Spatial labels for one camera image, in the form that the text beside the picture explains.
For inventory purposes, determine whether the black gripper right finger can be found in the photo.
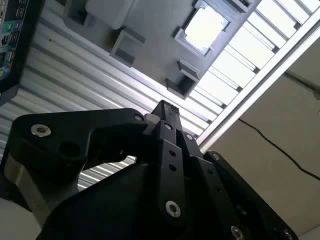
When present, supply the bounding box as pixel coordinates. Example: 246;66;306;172
171;103;299;240

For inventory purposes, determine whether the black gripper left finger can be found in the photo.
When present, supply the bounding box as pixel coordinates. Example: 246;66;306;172
0;99;187;221

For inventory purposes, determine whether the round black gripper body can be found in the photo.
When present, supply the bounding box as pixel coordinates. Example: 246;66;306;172
37;161;226;240

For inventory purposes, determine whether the silver CPU green board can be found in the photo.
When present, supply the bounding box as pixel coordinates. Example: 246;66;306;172
183;7;231;51

